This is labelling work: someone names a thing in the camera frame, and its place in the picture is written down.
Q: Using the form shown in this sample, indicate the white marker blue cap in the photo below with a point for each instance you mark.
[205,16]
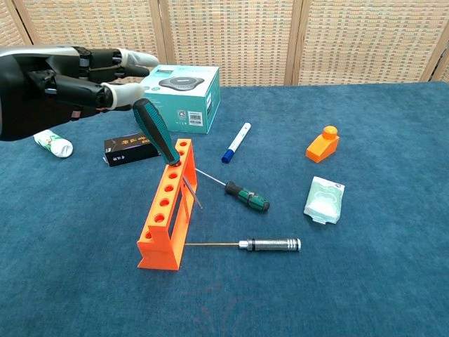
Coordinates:
[238,140]

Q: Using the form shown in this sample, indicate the blue felt table cover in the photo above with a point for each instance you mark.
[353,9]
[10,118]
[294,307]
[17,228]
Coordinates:
[350,281]

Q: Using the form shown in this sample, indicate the large green black screwdriver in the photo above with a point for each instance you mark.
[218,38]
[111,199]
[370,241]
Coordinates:
[154,130]

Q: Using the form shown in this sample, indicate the silver knurled precision screwdriver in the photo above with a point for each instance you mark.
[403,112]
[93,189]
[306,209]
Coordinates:
[273,245]

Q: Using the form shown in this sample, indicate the woven bamboo folding screen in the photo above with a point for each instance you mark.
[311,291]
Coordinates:
[245,35]

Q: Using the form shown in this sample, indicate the black box gold lettering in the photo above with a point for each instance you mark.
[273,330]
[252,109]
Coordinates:
[126,151]

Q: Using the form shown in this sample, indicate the orange block with knob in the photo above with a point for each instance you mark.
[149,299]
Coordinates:
[321,147]

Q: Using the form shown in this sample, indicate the orange plastic tool rack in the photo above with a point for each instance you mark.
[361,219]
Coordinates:
[161,251]

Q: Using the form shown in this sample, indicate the small green black screwdriver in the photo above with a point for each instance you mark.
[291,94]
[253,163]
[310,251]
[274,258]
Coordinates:
[250,199]

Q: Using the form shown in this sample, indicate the white bottle green label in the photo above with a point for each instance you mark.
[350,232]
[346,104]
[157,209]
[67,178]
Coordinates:
[58,145]

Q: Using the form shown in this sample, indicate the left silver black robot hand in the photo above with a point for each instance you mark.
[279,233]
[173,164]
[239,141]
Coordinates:
[42,91]

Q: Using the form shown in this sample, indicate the white mint tissue pack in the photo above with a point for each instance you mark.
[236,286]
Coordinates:
[324,203]

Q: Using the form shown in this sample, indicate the teal speakerphone carton box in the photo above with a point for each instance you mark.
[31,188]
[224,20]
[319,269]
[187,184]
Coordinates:
[189,105]

